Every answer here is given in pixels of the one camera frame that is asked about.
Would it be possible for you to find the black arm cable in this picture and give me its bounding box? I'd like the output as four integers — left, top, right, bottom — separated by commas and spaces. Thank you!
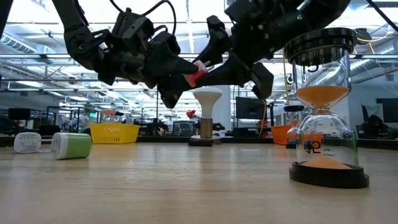
366, 0, 398, 25
108, 0, 178, 34

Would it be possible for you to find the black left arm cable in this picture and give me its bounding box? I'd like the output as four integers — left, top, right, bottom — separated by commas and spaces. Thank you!
108, 0, 178, 34

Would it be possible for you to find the hourglass with orange sand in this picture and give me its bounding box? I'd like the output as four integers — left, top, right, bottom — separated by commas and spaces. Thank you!
284, 27, 371, 190

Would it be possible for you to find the pink capped hourglass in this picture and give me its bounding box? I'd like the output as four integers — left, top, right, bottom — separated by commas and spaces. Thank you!
99, 108, 116, 124

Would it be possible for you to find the small black monitor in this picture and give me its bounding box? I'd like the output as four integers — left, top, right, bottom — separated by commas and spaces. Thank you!
7, 108, 31, 121

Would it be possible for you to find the green white USB wall charger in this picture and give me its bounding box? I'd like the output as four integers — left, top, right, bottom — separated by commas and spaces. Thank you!
40, 133, 93, 161

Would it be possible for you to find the large black monitor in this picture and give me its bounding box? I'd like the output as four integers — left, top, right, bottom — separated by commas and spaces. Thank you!
235, 96, 267, 121

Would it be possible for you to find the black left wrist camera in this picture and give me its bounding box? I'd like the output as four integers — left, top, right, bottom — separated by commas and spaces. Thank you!
111, 11, 155, 52

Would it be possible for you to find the yellow plastic basket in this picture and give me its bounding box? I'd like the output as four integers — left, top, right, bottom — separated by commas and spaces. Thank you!
90, 123, 141, 145

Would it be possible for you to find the pink white USB wall charger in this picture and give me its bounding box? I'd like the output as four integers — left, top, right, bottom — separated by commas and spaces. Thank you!
183, 60, 208, 88

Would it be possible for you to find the black ceiling cable reel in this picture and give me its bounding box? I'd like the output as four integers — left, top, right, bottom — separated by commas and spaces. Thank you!
355, 27, 373, 43

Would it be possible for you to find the orange plastic basket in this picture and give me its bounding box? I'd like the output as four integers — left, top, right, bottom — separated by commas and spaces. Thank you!
271, 124, 293, 146

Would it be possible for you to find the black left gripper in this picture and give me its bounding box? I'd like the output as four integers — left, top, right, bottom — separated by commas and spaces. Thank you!
94, 30, 200, 110

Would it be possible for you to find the blue based hourglass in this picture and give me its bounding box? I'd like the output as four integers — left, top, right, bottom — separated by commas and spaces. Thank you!
283, 105, 305, 149

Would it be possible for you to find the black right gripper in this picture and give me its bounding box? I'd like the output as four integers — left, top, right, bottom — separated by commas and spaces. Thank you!
193, 0, 315, 101

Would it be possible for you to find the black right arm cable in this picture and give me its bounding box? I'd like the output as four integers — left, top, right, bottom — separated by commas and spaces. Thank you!
366, 0, 398, 25

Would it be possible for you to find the white bulb table lamp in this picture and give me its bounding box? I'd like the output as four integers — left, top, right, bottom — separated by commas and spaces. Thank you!
190, 87, 223, 141

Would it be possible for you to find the black desk monitor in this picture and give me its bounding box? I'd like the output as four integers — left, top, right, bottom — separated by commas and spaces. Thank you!
376, 98, 398, 124

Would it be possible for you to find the white building column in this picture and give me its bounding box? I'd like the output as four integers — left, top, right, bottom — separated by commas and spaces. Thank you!
206, 85, 233, 131

